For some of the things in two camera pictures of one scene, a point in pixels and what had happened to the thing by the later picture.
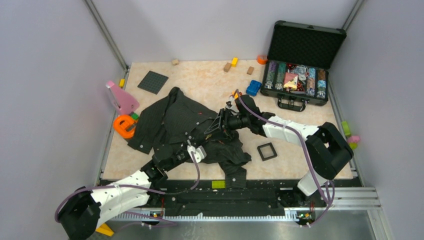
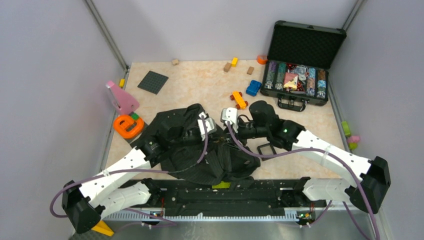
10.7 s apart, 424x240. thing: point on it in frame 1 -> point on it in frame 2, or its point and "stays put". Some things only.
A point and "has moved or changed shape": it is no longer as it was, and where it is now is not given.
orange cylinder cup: (262, 59) stays put
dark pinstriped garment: (173, 119) has moved or changed shape
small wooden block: (250, 70) stays put
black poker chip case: (296, 70) stays put
